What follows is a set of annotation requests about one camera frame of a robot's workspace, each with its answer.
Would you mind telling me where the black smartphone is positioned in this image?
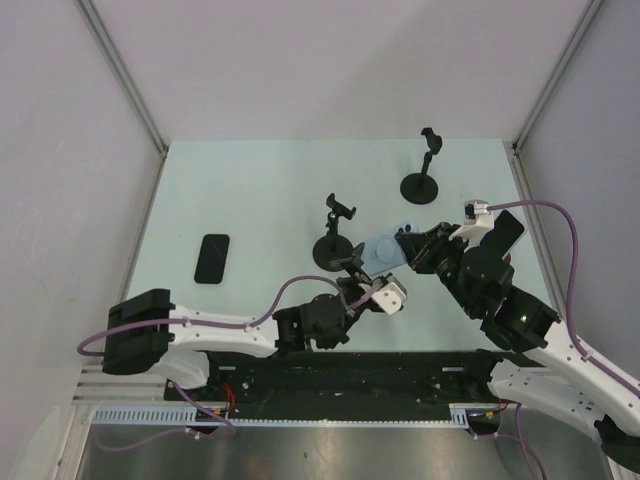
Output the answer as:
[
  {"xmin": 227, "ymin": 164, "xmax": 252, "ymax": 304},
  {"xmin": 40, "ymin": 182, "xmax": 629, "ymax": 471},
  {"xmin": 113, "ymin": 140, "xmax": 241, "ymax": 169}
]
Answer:
[{"xmin": 194, "ymin": 234, "xmax": 230, "ymax": 285}]

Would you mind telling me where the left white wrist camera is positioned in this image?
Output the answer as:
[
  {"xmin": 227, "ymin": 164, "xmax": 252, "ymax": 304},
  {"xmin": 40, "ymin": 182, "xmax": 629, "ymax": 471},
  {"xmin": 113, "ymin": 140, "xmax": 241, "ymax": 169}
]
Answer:
[{"xmin": 370, "ymin": 274, "xmax": 407, "ymax": 315}]

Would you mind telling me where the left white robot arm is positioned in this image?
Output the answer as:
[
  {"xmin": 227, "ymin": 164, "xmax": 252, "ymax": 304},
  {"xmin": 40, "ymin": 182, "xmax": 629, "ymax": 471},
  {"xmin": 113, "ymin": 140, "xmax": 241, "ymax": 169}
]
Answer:
[{"xmin": 101, "ymin": 255, "xmax": 386, "ymax": 400}]

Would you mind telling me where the left aluminium frame post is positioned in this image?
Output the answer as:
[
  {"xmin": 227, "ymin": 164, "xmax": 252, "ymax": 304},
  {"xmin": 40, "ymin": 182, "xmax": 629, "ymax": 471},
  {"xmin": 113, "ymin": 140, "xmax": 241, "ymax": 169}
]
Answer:
[{"xmin": 74, "ymin": 0, "xmax": 169, "ymax": 156}]

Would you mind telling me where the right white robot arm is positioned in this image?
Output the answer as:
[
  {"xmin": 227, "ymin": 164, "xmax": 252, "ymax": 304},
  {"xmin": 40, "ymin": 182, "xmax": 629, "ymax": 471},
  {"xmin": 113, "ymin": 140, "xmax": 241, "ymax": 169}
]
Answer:
[{"xmin": 395, "ymin": 222, "xmax": 639, "ymax": 472}]

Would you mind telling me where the aluminium frame post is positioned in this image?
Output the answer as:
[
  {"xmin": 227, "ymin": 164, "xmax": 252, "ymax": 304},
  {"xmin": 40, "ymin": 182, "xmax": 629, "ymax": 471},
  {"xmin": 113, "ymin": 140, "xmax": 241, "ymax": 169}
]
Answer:
[
  {"xmin": 512, "ymin": 0, "xmax": 609, "ymax": 151},
  {"xmin": 74, "ymin": 0, "xmax": 169, "ymax": 156}
]

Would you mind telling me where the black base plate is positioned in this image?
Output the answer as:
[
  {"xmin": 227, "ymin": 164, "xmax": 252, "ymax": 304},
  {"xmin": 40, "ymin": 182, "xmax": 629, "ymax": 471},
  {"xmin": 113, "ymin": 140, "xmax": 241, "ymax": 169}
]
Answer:
[{"xmin": 187, "ymin": 349, "xmax": 507, "ymax": 419}]

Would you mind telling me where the grey slotted cable duct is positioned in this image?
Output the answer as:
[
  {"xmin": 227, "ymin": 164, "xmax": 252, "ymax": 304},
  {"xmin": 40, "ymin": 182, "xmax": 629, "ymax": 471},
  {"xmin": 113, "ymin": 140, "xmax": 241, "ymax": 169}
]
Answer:
[{"xmin": 92, "ymin": 405, "xmax": 487, "ymax": 429}]

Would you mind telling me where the right aluminium frame post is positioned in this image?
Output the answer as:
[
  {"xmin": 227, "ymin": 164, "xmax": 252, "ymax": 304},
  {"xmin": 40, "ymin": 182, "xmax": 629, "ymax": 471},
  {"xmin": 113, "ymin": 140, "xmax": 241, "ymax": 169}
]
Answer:
[{"xmin": 512, "ymin": 0, "xmax": 609, "ymax": 151}]

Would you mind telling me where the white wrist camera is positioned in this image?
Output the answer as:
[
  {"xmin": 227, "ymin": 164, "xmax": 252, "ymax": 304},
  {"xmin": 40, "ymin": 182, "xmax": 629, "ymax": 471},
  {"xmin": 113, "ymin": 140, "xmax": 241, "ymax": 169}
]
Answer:
[
  {"xmin": 448, "ymin": 200, "xmax": 495, "ymax": 241},
  {"xmin": 370, "ymin": 274, "xmax": 407, "ymax": 315}
]

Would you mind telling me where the black-screen blue-edged phone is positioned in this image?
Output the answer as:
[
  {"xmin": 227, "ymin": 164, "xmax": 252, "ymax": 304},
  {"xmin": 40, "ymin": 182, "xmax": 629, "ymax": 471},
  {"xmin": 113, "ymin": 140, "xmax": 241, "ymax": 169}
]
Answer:
[{"xmin": 482, "ymin": 210, "xmax": 527, "ymax": 259}]

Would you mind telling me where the black phone stand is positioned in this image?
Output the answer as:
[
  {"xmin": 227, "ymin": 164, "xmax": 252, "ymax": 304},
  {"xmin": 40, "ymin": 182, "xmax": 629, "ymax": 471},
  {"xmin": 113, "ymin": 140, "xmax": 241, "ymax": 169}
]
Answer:
[
  {"xmin": 400, "ymin": 127, "xmax": 443, "ymax": 205},
  {"xmin": 312, "ymin": 193, "xmax": 357, "ymax": 272}
]

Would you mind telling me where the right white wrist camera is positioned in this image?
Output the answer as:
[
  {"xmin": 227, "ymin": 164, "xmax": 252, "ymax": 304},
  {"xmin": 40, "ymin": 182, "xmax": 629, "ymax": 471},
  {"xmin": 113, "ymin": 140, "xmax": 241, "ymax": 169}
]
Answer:
[{"xmin": 448, "ymin": 200, "xmax": 495, "ymax": 241}]

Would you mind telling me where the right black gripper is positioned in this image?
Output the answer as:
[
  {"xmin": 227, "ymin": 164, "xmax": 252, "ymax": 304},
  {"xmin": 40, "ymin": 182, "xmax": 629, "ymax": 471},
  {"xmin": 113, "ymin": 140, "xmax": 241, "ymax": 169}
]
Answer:
[{"xmin": 396, "ymin": 221, "xmax": 480, "ymax": 316}]

